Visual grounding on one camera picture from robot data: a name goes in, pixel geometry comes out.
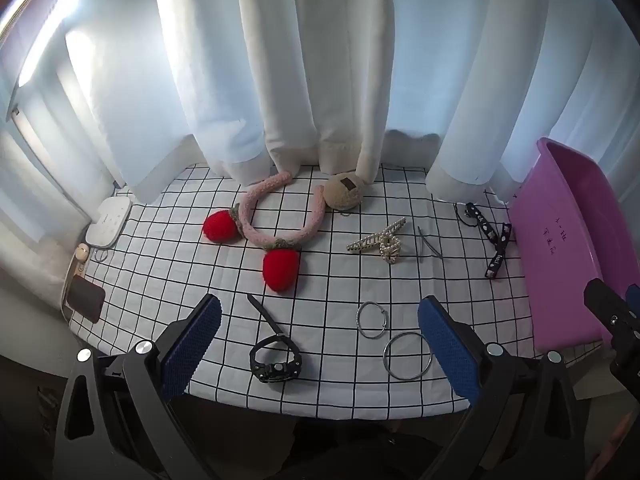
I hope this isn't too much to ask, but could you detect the large silver hoop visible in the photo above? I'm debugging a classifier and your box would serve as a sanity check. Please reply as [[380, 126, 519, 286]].
[[383, 331, 433, 380]]

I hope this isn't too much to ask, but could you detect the white sheer curtain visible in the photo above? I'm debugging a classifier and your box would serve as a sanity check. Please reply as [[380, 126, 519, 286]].
[[0, 0, 640, 206]]

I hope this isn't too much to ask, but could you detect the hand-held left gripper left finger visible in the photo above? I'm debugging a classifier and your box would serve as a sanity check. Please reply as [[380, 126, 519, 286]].
[[52, 294, 223, 480]]

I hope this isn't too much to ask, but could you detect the black wrist watch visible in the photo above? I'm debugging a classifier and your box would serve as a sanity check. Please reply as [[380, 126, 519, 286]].
[[247, 294, 303, 384]]

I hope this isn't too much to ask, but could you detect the beige plush keychain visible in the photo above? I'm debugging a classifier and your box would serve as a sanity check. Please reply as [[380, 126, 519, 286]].
[[322, 172, 365, 217]]

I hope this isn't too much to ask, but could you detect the small silver hoop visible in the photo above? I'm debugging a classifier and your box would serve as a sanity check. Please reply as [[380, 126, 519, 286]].
[[356, 301, 390, 339]]

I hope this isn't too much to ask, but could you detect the cream thick curtain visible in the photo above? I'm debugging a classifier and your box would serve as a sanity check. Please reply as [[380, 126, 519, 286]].
[[234, 0, 396, 183]]

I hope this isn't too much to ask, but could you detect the pearl hair claw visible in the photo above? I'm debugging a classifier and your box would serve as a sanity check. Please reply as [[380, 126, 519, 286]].
[[346, 217, 407, 265]]

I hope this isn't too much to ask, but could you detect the white flat device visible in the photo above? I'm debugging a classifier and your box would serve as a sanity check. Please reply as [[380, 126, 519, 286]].
[[85, 196, 135, 248]]

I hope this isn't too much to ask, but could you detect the black printed ribbon choker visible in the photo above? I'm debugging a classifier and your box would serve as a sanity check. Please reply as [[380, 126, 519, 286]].
[[455, 202, 513, 279]]

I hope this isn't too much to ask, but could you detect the thin metal hair clip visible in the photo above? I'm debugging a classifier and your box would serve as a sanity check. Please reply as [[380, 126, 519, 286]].
[[417, 226, 445, 261]]

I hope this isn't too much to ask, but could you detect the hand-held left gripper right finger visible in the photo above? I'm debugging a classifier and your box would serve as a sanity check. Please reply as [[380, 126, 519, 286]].
[[417, 296, 586, 480]]

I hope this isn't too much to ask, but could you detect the pink strawberry plush headband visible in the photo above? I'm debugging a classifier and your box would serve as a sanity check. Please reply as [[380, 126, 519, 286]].
[[202, 171, 326, 293]]

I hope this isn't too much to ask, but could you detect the checkered white tablecloth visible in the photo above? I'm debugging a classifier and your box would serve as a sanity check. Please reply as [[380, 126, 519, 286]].
[[70, 162, 606, 421]]

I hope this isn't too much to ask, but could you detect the pink plastic basin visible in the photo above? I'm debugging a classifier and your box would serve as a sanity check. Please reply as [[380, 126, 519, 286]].
[[507, 137, 640, 350]]

